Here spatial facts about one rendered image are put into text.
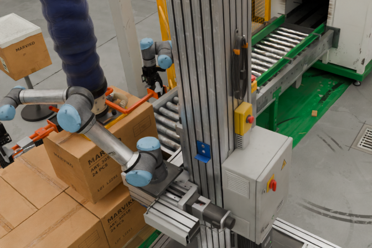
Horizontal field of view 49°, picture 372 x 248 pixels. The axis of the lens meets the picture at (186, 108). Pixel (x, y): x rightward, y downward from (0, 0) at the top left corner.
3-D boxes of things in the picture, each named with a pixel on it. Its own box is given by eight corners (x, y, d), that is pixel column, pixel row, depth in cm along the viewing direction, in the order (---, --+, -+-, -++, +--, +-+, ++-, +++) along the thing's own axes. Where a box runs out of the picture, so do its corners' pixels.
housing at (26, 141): (29, 141, 227) (26, 135, 224) (36, 146, 223) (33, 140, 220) (17, 148, 223) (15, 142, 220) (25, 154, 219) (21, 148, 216)
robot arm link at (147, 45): (154, 42, 224) (138, 44, 225) (156, 60, 231) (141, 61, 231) (154, 36, 231) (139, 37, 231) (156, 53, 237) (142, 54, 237)
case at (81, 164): (122, 128, 308) (111, 84, 283) (160, 149, 285) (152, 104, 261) (56, 176, 274) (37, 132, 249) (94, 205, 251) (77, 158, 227)
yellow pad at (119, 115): (122, 106, 263) (120, 99, 259) (132, 111, 257) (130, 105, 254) (79, 135, 243) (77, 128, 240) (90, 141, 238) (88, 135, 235)
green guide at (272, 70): (321, 30, 426) (322, 22, 421) (330, 33, 421) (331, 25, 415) (231, 108, 336) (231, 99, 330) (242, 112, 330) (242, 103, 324)
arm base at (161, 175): (174, 170, 217) (171, 156, 212) (155, 188, 208) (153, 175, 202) (152, 159, 225) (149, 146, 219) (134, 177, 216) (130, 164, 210)
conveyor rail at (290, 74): (327, 45, 431) (329, 29, 419) (331, 46, 428) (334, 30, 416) (184, 176, 299) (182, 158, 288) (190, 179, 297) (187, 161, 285)
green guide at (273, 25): (276, 20, 457) (276, 12, 451) (284, 21, 451) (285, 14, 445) (182, 88, 366) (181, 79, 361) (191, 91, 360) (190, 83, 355)
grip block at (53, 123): (60, 119, 240) (57, 112, 237) (70, 125, 235) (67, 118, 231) (48, 127, 236) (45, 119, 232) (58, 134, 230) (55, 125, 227)
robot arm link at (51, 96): (97, 78, 192) (10, 81, 206) (88, 92, 184) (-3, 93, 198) (104, 98, 199) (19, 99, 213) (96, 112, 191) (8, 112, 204)
